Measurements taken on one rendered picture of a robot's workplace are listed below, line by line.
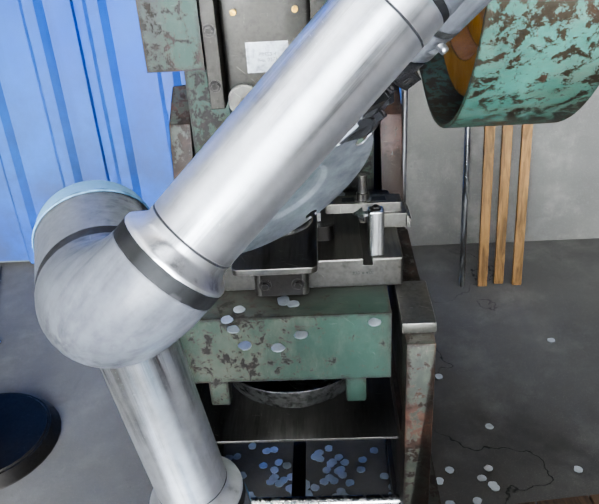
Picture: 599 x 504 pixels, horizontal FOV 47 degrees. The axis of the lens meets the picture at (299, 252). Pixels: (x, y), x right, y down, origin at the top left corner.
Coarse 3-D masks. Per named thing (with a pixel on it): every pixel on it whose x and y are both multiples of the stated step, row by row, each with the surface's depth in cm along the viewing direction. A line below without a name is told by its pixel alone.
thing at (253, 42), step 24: (240, 0) 112; (264, 0) 112; (288, 0) 111; (240, 24) 113; (264, 24) 113; (288, 24) 113; (240, 48) 115; (264, 48) 115; (240, 72) 117; (264, 72) 117; (240, 96) 118
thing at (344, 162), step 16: (352, 144) 97; (368, 144) 100; (336, 160) 98; (352, 160) 102; (320, 176) 101; (336, 176) 103; (352, 176) 107; (304, 192) 103; (320, 192) 105; (336, 192) 109; (288, 208) 104; (304, 208) 107; (320, 208) 111; (272, 224) 105; (288, 224) 109; (256, 240) 107; (272, 240) 111
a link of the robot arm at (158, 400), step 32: (64, 192) 66; (96, 192) 64; (128, 192) 68; (64, 224) 60; (96, 224) 58; (128, 384) 69; (160, 384) 70; (192, 384) 75; (128, 416) 72; (160, 416) 72; (192, 416) 75; (160, 448) 74; (192, 448) 76; (160, 480) 77; (192, 480) 77; (224, 480) 82
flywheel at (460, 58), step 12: (480, 12) 119; (468, 24) 129; (480, 24) 119; (456, 36) 129; (468, 36) 127; (456, 48) 126; (468, 48) 123; (456, 60) 124; (468, 60) 114; (456, 72) 124; (468, 72) 114; (456, 84) 125
